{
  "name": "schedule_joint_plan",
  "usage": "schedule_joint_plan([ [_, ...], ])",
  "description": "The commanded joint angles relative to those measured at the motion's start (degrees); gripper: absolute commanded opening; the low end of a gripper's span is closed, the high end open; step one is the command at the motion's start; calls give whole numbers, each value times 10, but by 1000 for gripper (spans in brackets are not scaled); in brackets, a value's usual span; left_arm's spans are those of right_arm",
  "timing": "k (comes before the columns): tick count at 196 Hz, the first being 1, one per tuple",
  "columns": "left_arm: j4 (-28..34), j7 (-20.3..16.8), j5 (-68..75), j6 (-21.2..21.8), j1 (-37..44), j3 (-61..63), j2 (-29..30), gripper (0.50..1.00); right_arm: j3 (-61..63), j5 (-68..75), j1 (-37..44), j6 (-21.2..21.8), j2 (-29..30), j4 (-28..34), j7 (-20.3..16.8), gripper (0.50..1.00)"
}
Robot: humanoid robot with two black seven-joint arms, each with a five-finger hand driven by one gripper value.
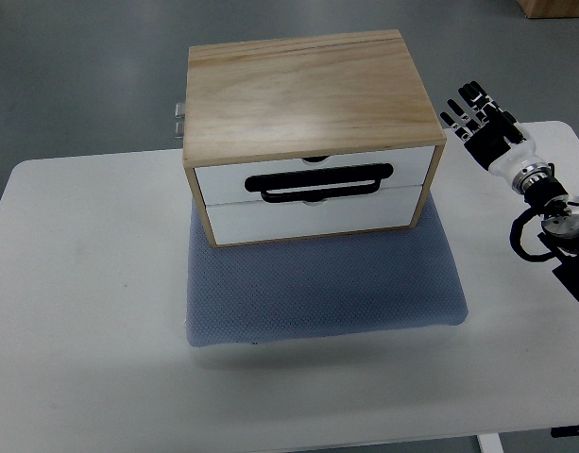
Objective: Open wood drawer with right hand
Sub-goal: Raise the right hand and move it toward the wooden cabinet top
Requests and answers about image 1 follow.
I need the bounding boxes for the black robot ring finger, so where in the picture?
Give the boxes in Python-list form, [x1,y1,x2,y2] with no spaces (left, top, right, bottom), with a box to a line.
[447,99,480,128]

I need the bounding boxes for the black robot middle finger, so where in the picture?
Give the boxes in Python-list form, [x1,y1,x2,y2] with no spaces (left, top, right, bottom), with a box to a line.
[458,84,487,118]

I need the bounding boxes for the white table leg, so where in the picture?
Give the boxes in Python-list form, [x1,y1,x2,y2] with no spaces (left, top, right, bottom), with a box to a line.
[476,433,504,453]

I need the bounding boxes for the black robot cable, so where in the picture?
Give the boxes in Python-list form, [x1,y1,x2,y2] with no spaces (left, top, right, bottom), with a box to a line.
[509,207,562,263]

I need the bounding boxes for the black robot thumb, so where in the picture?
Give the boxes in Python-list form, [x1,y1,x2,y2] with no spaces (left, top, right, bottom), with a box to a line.
[501,110,526,144]

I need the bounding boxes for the metal table clamp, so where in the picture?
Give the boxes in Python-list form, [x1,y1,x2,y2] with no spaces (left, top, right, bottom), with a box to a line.
[174,102,186,139]

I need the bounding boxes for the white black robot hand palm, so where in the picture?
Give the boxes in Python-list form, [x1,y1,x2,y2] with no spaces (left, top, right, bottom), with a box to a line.
[463,108,553,188]

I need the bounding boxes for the wooden drawer cabinet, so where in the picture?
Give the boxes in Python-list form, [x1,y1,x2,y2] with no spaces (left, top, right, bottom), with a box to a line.
[183,30,446,247]

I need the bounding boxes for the blue grey mesh cushion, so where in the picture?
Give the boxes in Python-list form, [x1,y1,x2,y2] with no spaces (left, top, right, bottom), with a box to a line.
[186,201,468,347]

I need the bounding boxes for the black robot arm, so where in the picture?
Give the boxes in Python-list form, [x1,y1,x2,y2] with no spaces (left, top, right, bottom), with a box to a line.
[440,80,579,303]

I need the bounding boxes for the black table control panel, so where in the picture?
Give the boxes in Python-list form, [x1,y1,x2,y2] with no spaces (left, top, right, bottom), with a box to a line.
[551,425,579,438]

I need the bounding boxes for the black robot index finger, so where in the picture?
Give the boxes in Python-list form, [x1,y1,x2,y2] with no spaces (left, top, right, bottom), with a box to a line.
[468,80,498,109]

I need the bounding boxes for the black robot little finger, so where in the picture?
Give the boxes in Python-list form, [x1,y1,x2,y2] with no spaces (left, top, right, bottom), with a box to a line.
[439,111,470,142]

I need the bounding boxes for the white drawer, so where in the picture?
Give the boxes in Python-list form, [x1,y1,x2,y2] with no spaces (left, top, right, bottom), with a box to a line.
[196,145,434,205]
[207,186,421,245]

